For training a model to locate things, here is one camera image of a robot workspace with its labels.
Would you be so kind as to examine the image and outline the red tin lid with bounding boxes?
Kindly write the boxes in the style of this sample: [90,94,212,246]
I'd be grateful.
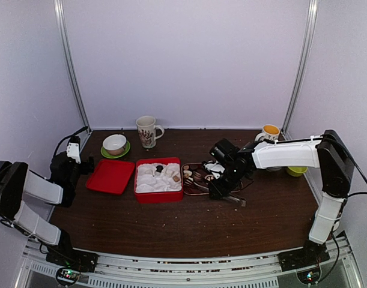
[85,159,135,195]

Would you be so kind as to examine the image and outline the metal serving tongs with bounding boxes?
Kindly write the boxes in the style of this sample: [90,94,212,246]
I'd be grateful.
[183,170,247,207]

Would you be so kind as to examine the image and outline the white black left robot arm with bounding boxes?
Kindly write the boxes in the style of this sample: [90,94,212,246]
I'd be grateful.
[0,152,98,272]

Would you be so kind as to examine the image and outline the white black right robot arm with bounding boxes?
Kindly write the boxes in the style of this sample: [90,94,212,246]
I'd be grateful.
[208,130,354,271]

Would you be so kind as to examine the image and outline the white ceramic bowl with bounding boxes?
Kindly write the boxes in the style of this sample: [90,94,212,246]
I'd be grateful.
[103,134,127,155]

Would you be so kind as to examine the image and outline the blue lined ceramic bowl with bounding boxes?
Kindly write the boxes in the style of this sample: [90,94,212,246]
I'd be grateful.
[266,166,282,172]

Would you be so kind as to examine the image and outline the green saucer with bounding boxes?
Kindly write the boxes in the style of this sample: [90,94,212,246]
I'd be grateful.
[100,141,131,159]

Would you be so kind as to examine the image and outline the flower pattern mug yellow inside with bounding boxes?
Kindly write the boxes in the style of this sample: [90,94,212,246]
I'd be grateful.
[255,124,281,142]

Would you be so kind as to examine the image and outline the dark red lacquer tray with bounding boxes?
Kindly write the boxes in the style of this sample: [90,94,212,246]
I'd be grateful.
[181,161,225,196]

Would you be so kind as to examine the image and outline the lime green plastic bowl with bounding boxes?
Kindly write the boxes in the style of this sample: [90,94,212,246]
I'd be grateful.
[286,166,308,177]

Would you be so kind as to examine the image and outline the white paper liners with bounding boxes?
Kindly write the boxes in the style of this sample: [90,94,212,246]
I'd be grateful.
[135,163,182,194]

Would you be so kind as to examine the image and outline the tall coral pattern mug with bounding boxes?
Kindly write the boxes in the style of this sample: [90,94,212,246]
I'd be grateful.
[136,116,165,149]

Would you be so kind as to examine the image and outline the red tin box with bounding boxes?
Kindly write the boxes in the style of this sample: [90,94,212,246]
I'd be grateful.
[134,157,183,203]

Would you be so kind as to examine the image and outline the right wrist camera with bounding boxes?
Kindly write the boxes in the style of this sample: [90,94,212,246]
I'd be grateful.
[202,161,225,179]

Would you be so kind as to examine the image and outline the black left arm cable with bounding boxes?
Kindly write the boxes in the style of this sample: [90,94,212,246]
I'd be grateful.
[52,126,91,157]

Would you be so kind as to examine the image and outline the aluminium front rail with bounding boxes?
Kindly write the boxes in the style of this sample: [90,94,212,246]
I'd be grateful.
[19,230,360,288]

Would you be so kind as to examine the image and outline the aluminium left corner post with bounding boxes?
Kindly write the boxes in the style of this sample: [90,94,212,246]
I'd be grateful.
[53,0,91,133]

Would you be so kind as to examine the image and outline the aluminium corner post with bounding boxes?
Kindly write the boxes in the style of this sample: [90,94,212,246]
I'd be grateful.
[53,0,91,133]
[282,0,318,137]

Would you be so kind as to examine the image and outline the aluminium right corner post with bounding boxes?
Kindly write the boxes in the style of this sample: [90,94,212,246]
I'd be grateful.
[282,0,318,137]

